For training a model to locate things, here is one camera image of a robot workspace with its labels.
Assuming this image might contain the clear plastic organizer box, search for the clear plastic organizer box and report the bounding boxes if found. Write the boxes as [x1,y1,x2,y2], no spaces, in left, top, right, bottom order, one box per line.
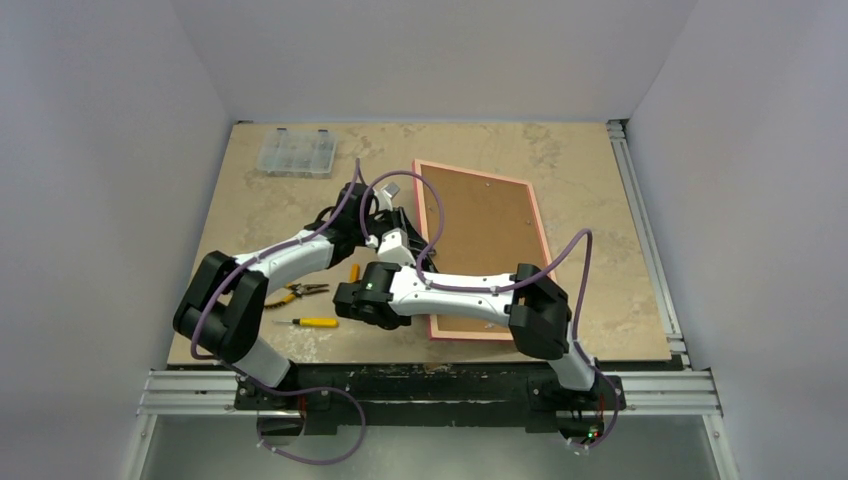
[256,128,337,179]

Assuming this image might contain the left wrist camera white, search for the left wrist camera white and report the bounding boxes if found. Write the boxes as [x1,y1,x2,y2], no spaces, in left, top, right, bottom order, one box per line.
[375,182,400,210]

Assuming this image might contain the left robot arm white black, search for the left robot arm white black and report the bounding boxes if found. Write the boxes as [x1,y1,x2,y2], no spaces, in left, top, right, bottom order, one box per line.
[172,182,426,409]

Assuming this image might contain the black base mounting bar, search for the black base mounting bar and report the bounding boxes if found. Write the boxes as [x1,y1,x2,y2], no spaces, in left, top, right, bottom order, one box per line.
[234,362,627,445]

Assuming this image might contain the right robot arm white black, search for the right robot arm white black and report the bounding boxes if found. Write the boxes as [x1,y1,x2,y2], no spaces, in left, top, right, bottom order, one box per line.
[333,261,601,407]

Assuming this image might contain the yellow screwdriver small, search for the yellow screwdriver small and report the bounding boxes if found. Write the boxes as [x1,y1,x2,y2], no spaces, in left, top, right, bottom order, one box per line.
[349,264,361,282]

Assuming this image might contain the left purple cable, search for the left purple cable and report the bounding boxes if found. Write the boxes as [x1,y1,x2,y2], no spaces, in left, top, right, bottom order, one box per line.
[190,157,367,466]

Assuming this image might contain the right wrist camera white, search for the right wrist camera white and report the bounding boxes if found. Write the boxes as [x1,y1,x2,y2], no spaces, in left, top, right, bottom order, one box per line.
[377,228,415,267]

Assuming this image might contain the aluminium rail frame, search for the aluminium rail frame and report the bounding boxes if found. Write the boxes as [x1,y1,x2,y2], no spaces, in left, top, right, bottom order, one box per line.
[135,119,740,480]

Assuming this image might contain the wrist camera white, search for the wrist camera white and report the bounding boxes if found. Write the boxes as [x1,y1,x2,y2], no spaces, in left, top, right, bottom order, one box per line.
[377,228,415,267]
[375,182,400,210]

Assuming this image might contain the yellow screwdriver near front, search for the yellow screwdriver near front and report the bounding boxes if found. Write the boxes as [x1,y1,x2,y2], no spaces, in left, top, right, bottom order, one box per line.
[274,318,339,329]

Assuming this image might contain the yellow handled pliers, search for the yellow handled pliers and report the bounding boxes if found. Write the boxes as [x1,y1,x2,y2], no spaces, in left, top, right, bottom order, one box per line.
[264,283,329,310]

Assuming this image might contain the pink photo frame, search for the pink photo frame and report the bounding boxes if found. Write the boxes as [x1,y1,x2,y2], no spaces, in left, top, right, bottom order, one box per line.
[411,158,556,343]

